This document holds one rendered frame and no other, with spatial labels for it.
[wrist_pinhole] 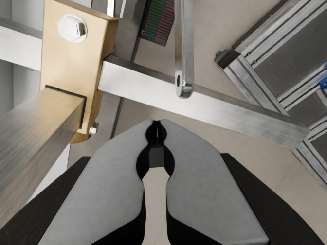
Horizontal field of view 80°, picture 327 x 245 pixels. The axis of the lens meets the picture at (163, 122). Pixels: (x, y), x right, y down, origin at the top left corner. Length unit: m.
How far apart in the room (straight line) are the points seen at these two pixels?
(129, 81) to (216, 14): 0.91
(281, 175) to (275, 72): 0.91
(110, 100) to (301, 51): 0.84
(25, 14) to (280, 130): 0.47
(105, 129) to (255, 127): 0.28
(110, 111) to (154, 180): 1.13
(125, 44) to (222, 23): 0.79
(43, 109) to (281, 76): 0.95
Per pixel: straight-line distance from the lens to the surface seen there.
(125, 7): 0.26
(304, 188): 1.91
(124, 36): 0.35
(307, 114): 1.18
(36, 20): 0.49
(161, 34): 0.35
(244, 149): 1.42
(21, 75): 0.53
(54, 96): 0.20
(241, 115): 0.23
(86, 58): 0.19
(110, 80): 0.20
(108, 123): 0.41
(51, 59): 0.20
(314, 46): 1.05
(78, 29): 0.18
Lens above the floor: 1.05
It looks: 61 degrees down
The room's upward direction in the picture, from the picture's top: 178 degrees clockwise
